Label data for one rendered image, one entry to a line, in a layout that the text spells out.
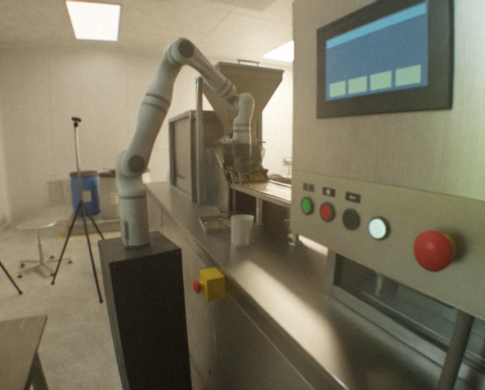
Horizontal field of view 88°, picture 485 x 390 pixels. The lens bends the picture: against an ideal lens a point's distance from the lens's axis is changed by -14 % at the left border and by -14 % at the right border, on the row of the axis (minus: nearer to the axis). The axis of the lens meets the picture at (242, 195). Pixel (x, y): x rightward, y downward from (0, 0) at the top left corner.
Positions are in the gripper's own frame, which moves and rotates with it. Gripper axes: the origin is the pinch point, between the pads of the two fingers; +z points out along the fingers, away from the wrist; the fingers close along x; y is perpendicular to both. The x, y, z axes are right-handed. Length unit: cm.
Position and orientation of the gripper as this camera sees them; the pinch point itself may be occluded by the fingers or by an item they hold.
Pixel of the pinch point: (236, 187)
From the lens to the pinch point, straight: 119.5
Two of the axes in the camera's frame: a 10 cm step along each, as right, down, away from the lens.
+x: -5.7, -1.4, 8.1
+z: 0.0, 9.8, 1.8
